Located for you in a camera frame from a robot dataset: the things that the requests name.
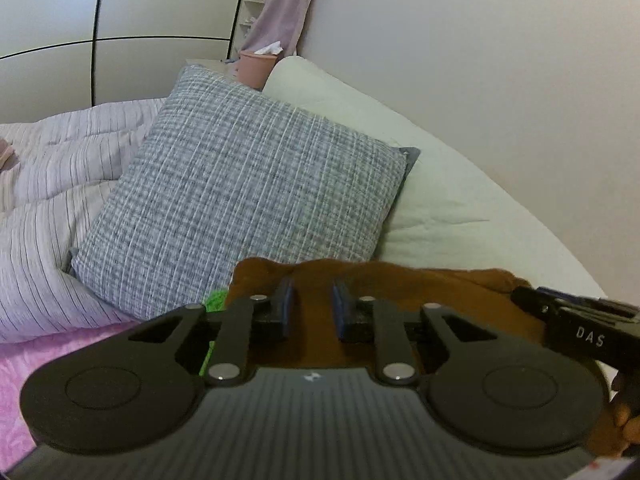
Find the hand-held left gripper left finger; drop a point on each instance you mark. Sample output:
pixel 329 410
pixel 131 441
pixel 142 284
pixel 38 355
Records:
pixel 286 307

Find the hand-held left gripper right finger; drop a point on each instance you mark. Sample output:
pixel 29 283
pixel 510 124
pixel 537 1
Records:
pixel 342 312

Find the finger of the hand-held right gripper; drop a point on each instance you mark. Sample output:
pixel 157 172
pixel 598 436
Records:
pixel 532 302
pixel 575 301

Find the brown long-sleeved shirt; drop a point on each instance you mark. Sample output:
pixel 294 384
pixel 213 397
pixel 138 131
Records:
pixel 400 280

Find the person's right hand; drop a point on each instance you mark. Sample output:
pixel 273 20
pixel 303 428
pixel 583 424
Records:
pixel 627 412

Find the green knitted garment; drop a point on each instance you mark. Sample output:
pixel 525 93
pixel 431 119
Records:
pixel 216 305

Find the grey woven cushion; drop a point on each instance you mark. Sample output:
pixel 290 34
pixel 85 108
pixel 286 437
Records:
pixel 240 185

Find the white pillow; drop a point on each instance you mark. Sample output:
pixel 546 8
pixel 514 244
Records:
pixel 450 200

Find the pink waste bin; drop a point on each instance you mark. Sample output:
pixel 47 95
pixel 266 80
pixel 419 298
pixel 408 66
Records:
pixel 255 71

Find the light bedside table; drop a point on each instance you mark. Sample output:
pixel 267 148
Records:
pixel 210 66

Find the grey striped quilt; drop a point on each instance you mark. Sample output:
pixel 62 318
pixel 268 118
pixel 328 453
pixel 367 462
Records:
pixel 50 210

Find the white tissue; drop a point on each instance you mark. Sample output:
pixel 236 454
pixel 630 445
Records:
pixel 270 49

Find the pink floral bedsheet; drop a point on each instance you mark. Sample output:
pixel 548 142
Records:
pixel 20 385

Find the purple hanging garment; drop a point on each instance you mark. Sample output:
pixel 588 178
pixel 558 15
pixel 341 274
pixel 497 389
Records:
pixel 285 5

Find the white wardrobe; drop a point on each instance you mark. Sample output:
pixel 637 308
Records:
pixel 50 0

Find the white wall shelf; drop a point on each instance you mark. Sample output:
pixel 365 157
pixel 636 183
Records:
pixel 250 15

